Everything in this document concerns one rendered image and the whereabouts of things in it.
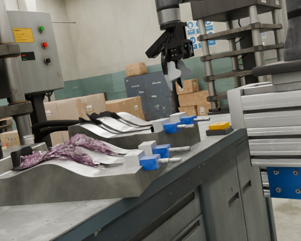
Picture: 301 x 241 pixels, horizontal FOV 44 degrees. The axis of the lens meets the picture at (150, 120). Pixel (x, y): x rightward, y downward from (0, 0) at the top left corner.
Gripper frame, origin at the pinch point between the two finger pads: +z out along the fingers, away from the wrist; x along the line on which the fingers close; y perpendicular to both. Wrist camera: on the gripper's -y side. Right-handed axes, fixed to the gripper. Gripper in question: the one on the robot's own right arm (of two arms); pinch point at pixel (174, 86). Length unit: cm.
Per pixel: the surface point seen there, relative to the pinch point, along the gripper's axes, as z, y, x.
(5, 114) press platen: 1, -74, -14
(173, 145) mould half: 17.9, 2.1, -10.1
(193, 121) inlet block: 12.2, 5.3, -0.9
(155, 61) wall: -35, -419, 640
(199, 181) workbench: 32.9, 4.1, -0.7
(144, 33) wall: -106, -438, 640
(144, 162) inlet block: 14.9, 11.8, -39.5
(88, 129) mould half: 9.4, -25.6, -17.7
